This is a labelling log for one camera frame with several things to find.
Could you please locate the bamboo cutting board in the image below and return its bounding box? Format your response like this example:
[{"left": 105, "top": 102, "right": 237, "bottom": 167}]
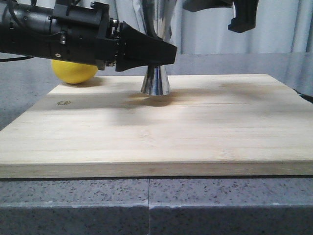
[{"left": 0, "top": 74, "right": 313, "bottom": 178}]

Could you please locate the grey curtain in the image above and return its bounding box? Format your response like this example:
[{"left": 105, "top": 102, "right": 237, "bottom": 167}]
[{"left": 170, "top": 0, "right": 313, "bottom": 54}]

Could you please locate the steel double jigger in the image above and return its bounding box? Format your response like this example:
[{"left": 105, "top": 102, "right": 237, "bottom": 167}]
[{"left": 141, "top": 0, "right": 177, "bottom": 96}]

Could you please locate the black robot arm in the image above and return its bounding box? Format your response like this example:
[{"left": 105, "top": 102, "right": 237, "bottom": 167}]
[{"left": 0, "top": 0, "right": 177, "bottom": 71}]

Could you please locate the black board handle loop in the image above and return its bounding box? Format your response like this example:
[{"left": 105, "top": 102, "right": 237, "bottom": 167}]
[{"left": 295, "top": 90, "right": 313, "bottom": 103}]

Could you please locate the black cable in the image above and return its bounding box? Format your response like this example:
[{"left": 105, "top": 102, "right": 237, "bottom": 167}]
[{"left": 0, "top": 55, "right": 34, "bottom": 63}]

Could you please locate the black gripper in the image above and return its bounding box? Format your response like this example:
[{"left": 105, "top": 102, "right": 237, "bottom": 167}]
[
  {"left": 182, "top": 0, "right": 259, "bottom": 33},
  {"left": 49, "top": 1, "right": 177, "bottom": 72}
]

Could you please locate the yellow lemon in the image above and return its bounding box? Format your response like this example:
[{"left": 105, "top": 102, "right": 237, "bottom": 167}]
[{"left": 51, "top": 60, "right": 98, "bottom": 84}]

